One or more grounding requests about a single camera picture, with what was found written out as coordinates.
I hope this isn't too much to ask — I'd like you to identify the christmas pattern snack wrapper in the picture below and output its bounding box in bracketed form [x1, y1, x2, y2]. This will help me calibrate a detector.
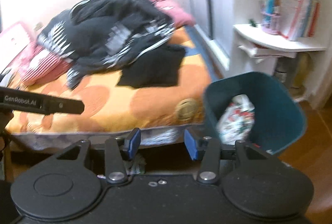
[216, 94, 255, 145]

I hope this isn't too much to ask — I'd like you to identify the dark teal trash bin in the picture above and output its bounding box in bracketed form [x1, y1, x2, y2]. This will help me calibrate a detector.
[203, 72, 307, 155]

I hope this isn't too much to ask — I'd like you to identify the red striped pillow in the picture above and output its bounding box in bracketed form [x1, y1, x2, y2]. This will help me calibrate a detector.
[1, 22, 71, 87]

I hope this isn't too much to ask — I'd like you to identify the orange floral bed quilt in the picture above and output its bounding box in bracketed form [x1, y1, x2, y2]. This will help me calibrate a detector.
[4, 26, 216, 151]

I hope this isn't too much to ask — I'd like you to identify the black cloth on bed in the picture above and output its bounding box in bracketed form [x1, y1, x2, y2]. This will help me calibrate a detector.
[117, 44, 186, 89]

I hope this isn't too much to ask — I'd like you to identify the black white clothes pile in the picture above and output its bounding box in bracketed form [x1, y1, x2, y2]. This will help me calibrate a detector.
[37, 0, 175, 90]

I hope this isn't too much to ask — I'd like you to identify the pink pen holder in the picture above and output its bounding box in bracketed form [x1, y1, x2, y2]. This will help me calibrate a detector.
[259, 0, 280, 36]

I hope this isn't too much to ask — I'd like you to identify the white corner shelf unit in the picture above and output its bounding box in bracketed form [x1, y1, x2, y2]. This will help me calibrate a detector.
[228, 0, 331, 109]

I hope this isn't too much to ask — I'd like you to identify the row of books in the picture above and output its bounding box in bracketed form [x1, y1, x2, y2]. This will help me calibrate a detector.
[279, 0, 321, 41]

